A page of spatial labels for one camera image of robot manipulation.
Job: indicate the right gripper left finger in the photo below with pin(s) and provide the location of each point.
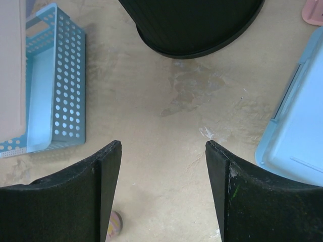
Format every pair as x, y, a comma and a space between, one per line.
73, 204

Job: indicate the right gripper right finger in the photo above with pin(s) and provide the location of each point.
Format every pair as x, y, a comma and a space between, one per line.
253, 204

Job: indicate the blue perforated plastic basket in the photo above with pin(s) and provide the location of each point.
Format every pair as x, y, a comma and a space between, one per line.
291, 145

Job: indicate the light blue basket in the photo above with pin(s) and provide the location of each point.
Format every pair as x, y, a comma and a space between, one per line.
55, 85

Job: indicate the white perforated plastic basket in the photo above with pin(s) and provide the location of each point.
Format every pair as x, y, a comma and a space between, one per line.
13, 69

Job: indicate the large black plastic bucket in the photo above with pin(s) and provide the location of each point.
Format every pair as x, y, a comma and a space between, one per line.
191, 28

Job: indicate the pink perforated plastic basket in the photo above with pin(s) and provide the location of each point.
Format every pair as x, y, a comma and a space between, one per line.
312, 12

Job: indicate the pink capped small bottle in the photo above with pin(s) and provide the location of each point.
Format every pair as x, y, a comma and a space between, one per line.
115, 225

